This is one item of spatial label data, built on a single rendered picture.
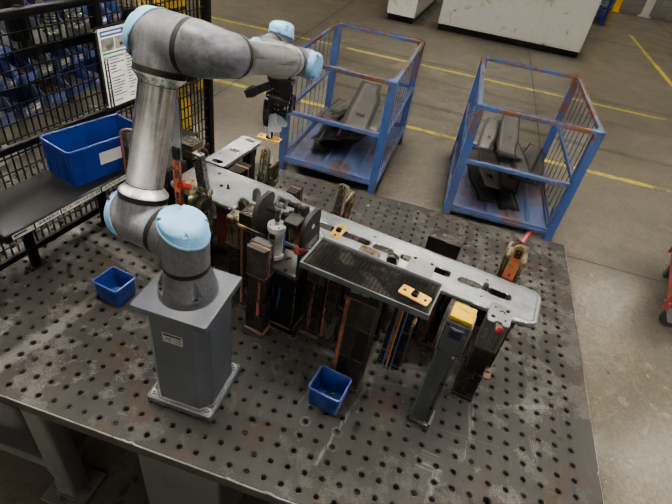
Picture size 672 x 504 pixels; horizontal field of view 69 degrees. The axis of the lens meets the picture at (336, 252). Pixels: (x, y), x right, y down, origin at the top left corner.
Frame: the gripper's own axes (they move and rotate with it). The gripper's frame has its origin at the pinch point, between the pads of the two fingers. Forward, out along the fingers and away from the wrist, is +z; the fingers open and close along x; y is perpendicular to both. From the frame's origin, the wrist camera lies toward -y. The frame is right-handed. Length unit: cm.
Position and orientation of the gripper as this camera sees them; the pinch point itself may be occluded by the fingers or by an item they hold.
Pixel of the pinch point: (269, 132)
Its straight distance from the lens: 170.9
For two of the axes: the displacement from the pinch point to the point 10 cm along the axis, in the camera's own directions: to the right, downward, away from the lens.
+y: 9.3, 3.2, -1.9
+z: -1.4, 7.7, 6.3
